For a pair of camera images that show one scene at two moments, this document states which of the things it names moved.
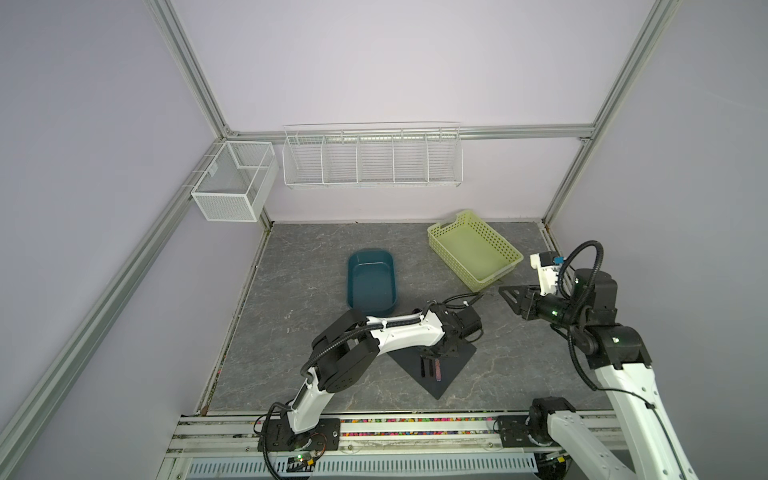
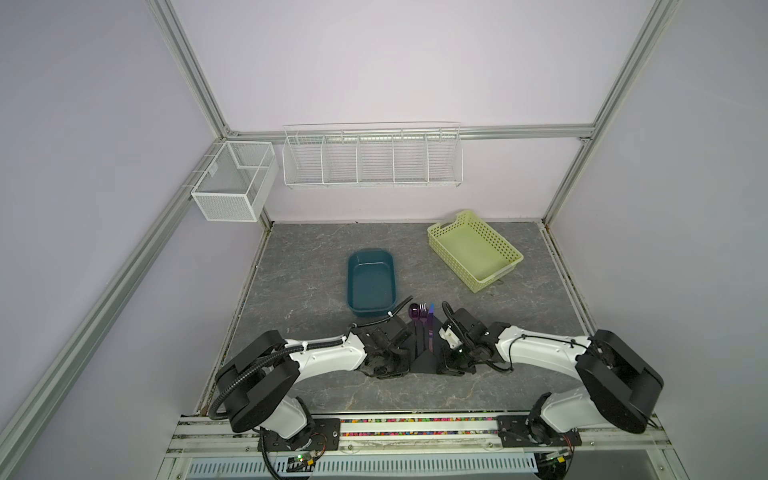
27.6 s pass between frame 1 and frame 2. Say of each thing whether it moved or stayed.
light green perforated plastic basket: stayed
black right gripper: moved
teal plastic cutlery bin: stayed
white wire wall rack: stayed
